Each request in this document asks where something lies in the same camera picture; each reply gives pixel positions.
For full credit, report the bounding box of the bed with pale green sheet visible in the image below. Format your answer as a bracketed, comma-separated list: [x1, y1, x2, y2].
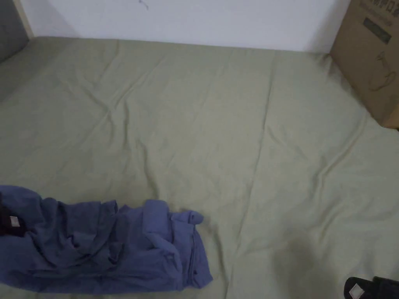
[0, 35, 399, 299]

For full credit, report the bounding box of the brown cardboard carton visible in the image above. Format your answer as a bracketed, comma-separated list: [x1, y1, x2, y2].
[329, 0, 399, 129]

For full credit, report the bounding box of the grey padded headboard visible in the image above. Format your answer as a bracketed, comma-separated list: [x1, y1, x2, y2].
[0, 0, 32, 64]

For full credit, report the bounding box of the dark blue shirt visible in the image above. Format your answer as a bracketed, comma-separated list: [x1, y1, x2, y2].
[0, 185, 214, 295]

